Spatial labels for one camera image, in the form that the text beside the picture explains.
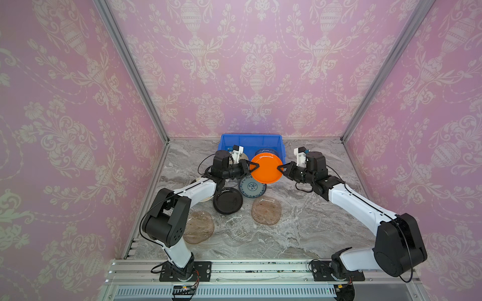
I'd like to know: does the aluminium frame rail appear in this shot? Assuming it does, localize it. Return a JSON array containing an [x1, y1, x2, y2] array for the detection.
[[99, 259, 429, 300]]

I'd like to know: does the black round plate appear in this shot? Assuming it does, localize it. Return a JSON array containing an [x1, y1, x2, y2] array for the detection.
[[213, 188, 244, 215]]

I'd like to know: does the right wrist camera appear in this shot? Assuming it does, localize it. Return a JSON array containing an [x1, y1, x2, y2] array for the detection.
[[294, 147, 308, 168]]

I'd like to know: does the blue floral patterned plate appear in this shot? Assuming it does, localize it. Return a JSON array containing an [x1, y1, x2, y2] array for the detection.
[[238, 176, 267, 199]]

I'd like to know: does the corner aluminium post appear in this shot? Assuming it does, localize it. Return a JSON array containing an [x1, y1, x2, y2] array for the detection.
[[340, 0, 435, 145], [93, 0, 169, 144]]

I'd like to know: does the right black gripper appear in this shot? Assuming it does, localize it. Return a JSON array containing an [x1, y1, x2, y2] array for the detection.
[[278, 162, 317, 187]]

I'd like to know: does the right corner aluminium post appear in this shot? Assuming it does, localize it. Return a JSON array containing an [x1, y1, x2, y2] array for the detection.
[[340, 0, 435, 145]]

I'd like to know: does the clear glass plate centre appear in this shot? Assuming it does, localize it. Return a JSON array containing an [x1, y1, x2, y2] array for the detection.
[[220, 215, 253, 247]]

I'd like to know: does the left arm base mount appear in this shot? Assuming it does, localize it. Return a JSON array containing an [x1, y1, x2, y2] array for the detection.
[[156, 261, 212, 282]]

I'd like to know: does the orange plastic plate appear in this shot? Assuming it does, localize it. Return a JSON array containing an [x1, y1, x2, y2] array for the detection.
[[251, 153, 283, 184]]

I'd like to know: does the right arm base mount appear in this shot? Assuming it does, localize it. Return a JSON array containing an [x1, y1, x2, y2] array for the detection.
[[308, 259, 365, 282]]

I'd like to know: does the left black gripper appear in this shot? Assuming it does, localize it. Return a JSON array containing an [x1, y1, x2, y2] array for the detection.
[[223, 160, 261, 180]]

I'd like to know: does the blue plastic bin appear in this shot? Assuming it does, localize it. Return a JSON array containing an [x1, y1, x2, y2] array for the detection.
[[218, 134, 286, 164]]

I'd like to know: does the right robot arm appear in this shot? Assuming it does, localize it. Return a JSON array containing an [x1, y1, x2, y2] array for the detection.
[[277, 150, 428, 280]]

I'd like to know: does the brown clear plate centre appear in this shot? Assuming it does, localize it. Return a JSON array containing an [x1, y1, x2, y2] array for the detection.
[[251, 196, 282, 226]]

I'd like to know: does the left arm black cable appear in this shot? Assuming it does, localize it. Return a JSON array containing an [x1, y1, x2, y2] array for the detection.
[[197, 153, 216, 176]]

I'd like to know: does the left corner aluminium post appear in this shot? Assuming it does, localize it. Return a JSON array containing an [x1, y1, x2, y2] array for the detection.
[[93, 0, 169, 144]]

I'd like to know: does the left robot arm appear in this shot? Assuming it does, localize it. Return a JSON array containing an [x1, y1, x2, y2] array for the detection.
[[139, 149, 260, 279]]

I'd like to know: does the brown clear plate left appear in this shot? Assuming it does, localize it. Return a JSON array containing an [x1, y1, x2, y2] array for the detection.
[[183, 211, 215, 245]]

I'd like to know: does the brown clear plate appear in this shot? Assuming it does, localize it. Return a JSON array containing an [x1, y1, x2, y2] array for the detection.
[[183, 211, 215, 245], [251, 196, 282, 226]]

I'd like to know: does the cream plate left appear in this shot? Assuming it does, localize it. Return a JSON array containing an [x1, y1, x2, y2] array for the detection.
[[190, 178, 217, 206]]

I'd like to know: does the grey clear plate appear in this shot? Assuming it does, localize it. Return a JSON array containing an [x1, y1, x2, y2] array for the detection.
[[255, 148, 279, 156]]

